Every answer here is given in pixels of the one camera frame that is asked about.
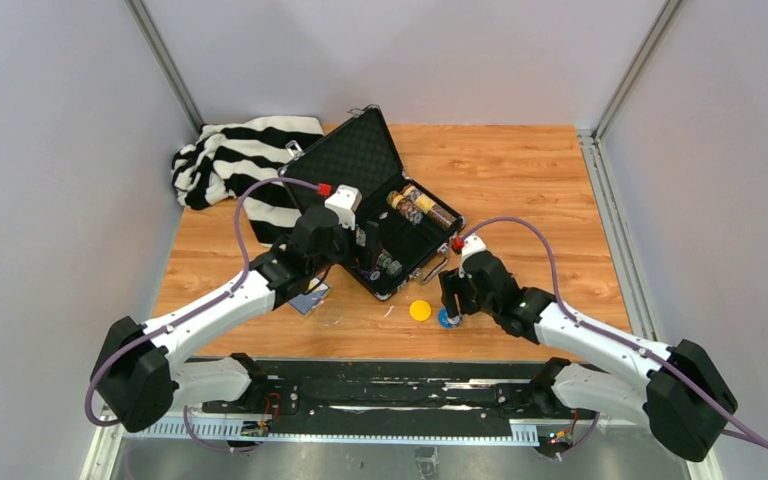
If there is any blue-green poker chip stack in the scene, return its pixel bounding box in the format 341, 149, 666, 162
377, 250, 403, 277

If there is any blue 10 poker chip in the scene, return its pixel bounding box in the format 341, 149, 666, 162
437, 308, 463, 329

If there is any blue yellow card deck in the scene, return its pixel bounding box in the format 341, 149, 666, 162
288, 283, 331, 316

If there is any black poker set case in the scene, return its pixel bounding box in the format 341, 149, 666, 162
279, 105, 465, 301

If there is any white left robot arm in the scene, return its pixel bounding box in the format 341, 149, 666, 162
85, 206, 381, 432

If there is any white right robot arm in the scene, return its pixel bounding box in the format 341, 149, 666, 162
439, 250, 738, 462

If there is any yellow round dealer button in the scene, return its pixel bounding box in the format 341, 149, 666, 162
409, 300, 432, 322

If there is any clear round plastic disc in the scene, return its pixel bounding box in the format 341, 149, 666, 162
313, 298, 344, 327

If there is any black white striped cloth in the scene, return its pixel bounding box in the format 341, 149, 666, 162
171, 116, 324, 245

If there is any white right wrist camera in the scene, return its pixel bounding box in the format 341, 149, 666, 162
458, 234, 486, 278

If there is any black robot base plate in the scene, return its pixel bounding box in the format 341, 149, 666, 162
201, 359, 594, 440

